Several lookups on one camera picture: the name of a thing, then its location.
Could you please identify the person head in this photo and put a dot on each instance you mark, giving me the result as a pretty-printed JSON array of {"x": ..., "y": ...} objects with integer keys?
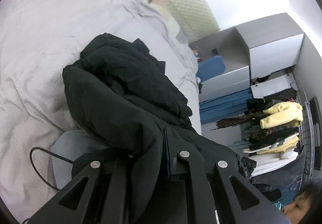
[{"x": 306, "y": 207}]

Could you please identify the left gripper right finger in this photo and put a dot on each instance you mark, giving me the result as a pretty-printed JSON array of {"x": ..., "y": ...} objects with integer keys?
[{"x": 217, "y": 193}]

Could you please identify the black puffer jacket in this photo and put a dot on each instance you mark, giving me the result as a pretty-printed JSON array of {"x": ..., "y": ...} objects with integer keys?
[{"x": 119, "y": 93}]

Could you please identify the yellow folded clothes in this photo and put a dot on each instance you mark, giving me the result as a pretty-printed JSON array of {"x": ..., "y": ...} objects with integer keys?
[{"x": 282, "y": 113}]

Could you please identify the grey beige pillow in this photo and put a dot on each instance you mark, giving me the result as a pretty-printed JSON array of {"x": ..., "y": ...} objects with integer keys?
[{"x": 172, "y": 25}]

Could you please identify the grey bed blanket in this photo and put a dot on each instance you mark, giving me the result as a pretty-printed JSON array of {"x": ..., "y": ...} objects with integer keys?
[{"x": 38, "y": 39}]

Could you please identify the grey white wardrobe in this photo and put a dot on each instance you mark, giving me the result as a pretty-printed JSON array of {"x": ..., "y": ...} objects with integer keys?
[{"x": 265, "y": 55}]

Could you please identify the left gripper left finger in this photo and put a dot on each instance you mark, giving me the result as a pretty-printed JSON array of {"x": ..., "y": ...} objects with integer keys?
[{"x": 100, "y": 193}]

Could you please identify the bottles on side shelf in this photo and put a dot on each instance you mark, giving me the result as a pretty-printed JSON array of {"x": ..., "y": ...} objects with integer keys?
[{"x": 197, "y": 55}]

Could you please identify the blue padded chair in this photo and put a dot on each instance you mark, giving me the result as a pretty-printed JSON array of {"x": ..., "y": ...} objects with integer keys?
[{"x": 210, "y": 68}]

